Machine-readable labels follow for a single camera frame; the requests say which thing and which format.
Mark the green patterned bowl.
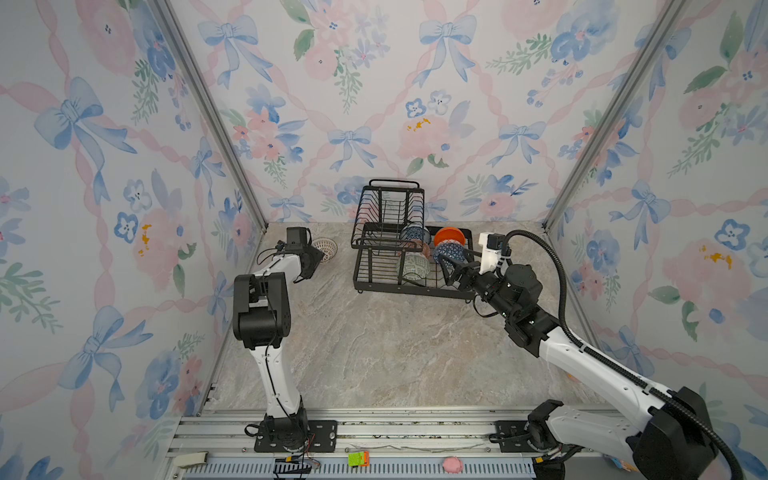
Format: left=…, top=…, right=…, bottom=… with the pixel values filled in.
left=402, top=252, right=430, bottom=284

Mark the blue floral bowl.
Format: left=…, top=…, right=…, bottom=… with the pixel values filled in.
left=400, top=223, right=431, bottom=243

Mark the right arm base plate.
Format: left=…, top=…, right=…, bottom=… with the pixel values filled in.
left=488, top=420, right=557, bottom=453

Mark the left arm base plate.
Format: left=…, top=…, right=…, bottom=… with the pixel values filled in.
left=252, top=417, right=338, bottom=454

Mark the green orange small toy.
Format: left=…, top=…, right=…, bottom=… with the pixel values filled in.
left=347, top=451, right=370, bottom=468

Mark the beige small block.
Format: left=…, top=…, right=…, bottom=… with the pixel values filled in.
left=173, top=451, right=208, bottom=469

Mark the pink round toy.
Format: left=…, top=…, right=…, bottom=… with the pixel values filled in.
left=442, top=456, right=464, bottom=474

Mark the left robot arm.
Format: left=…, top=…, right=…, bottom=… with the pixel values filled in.
left=232, top=243, right=324, bottom=452

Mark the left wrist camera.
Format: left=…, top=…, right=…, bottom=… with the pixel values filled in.
left=286, top=227, right=312, bottom=249

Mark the orange plastic bowl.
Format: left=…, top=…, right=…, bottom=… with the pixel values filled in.
left=433, top=227, right=466, bottom=247

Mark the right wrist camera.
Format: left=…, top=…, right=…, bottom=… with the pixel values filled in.
left=479, top=232, right=511, bottom=274

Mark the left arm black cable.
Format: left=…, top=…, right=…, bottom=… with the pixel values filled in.
left=256, top=239, right=289, bottom=268

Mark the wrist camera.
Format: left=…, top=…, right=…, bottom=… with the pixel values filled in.
left=286, top=227, right=312, bottom=249
left=479, top=232, right=511, bottom=274

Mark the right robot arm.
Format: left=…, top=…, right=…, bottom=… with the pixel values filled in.
left=449, top=262, right=719, bottom=479

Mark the black wire dish rack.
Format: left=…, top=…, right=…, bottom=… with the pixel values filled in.
left=350, top=179, right=472, bottom=303

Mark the white lattice bowl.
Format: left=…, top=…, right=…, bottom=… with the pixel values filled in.
left=312, top=237, right=338, bottom=263

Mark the dark blue patterned bowl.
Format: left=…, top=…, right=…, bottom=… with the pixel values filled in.
left=432, top=240, right=468, bottom=272

